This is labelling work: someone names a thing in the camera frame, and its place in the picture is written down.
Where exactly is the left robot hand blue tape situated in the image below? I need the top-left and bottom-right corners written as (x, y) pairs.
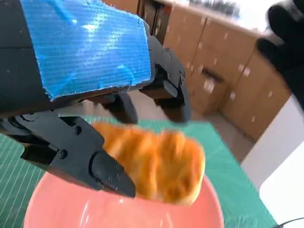
top-left (0, 0), bottom-right (192, 199)

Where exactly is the right robot hand black glove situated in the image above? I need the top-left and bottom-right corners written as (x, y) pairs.
top-left (256, 0), bottom-right (304, 110)

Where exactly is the orange toy bread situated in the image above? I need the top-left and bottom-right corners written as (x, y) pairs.
top-left (91, 121), bottom-right (206, 206)

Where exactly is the pink bowl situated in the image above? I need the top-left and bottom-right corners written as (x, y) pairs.
top-left (22, 170), bottom-right (225, 228)

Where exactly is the brown cardboard box with logo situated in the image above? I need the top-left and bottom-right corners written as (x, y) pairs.
top-left (190, 18), bottom-right (261, 116)

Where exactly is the white side table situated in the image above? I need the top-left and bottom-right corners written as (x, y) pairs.
top-left (240, 95), bottom-right (304, 228)

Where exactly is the green cutting mat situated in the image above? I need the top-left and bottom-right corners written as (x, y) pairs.
top-left (0, 115), bottom-right (283, 228)

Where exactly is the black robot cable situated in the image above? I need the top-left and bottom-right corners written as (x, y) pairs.
top-left (275, 219), bottom-right (304, 228)

